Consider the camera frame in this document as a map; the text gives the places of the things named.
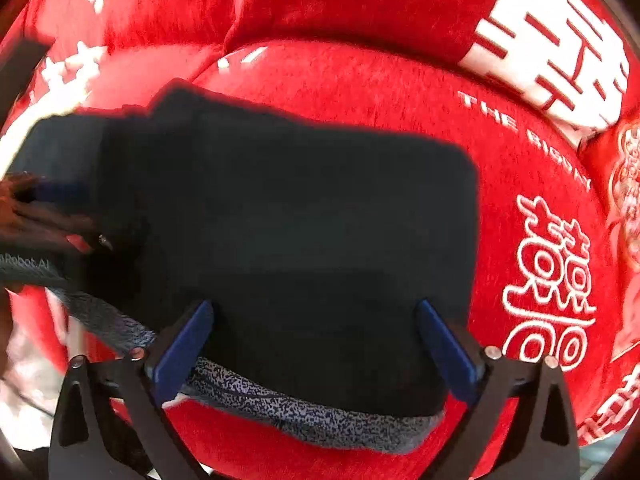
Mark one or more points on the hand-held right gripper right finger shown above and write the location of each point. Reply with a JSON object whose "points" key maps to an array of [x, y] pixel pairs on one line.
{"points": [[447, 355]]}

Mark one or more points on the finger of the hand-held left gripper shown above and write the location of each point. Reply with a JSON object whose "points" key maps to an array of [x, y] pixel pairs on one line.
{"points": [[50, 210]]}

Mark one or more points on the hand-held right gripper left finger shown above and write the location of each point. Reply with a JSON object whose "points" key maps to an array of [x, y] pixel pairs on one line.
{"points": [[182, 350]]}

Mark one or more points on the black pants with grey-blue trim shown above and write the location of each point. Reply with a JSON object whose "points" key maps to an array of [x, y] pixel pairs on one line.
{"points": [[300, 235]]}

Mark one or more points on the red pillow with gold emblem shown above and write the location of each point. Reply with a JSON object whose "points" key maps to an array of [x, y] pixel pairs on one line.
{"points": [[627, 185]]}

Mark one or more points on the red printed blanket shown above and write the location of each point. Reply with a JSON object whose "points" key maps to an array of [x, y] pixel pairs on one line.
{"points": [[375, 85]]}

